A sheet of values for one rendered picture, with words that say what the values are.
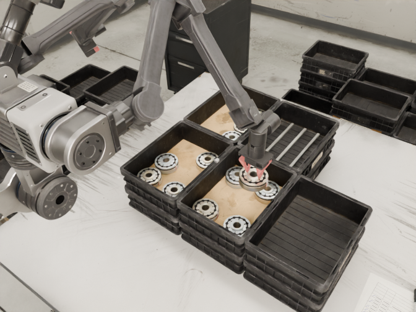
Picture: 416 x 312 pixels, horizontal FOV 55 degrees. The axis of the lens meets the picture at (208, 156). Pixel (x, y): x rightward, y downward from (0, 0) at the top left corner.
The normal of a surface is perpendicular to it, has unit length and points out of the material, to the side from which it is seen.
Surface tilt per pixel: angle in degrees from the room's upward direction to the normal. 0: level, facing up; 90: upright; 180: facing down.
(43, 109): 0
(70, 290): 0
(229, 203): 0
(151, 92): 48
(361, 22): 90
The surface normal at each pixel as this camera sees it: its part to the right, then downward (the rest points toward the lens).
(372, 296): -0.03, -0.73
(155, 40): 0.54, -0.23
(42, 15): 0.81, 0.38
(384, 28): -0.58, 0.56
